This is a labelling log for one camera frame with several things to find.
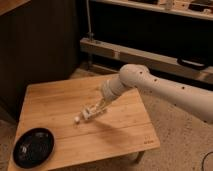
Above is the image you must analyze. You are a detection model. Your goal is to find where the small white bottle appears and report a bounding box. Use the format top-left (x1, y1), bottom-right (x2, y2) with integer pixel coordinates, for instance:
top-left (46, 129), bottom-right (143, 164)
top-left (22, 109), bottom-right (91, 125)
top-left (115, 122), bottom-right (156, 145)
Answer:
top-left (74, 116), bottom-right (81, 124)

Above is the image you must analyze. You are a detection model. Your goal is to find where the black ceramic bowl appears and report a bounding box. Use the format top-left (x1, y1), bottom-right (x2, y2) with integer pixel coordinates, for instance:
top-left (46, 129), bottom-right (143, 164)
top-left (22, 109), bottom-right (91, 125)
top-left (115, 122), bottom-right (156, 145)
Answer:
top-left (13, 128), bottom-right (55, 169)

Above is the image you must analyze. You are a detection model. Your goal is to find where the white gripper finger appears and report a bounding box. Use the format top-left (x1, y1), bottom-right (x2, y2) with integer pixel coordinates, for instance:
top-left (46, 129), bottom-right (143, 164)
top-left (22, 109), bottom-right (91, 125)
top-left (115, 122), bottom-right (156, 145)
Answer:
top-left (82, 106), bottom-right (93, 115)
top-left (83, 111), bottom-right (99, 120)

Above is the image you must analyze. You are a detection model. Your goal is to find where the black cable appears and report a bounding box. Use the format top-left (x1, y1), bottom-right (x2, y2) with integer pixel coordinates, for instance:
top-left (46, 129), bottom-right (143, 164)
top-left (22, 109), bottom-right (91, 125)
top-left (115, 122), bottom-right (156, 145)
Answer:
top-left (201, 150), bottom-right (213, 171)

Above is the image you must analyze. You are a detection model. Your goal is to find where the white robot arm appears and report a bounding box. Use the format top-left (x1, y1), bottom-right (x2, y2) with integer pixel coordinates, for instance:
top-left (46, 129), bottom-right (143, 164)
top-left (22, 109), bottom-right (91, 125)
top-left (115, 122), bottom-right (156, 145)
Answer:
top-left (82, 64), bottom-right (213, 124)

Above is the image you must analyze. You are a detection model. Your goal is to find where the wooden table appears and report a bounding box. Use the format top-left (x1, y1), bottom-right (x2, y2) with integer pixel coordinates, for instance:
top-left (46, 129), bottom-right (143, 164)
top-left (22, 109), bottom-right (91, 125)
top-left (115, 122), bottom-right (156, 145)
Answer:
top-left (7, 75), bottom-right (160, 171)

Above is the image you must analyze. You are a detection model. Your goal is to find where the wooden wall shelf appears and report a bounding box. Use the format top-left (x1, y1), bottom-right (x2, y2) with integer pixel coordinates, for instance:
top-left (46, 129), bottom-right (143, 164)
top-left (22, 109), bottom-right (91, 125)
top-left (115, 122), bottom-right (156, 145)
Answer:
top-left (93, 0), bottom-right (213, 21)

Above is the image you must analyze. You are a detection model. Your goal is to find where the metal pole stand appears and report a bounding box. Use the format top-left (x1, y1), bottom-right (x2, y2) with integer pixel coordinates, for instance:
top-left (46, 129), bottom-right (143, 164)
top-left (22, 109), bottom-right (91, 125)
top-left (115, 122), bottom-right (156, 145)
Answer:
top-left (86, 0), bottom-right (94, 41)

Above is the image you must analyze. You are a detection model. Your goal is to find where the long grey case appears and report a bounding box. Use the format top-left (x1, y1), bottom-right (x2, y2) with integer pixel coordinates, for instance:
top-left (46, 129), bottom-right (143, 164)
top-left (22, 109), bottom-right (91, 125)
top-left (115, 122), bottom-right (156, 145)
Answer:
top-left (80, 38), bottom-right (213, 84)

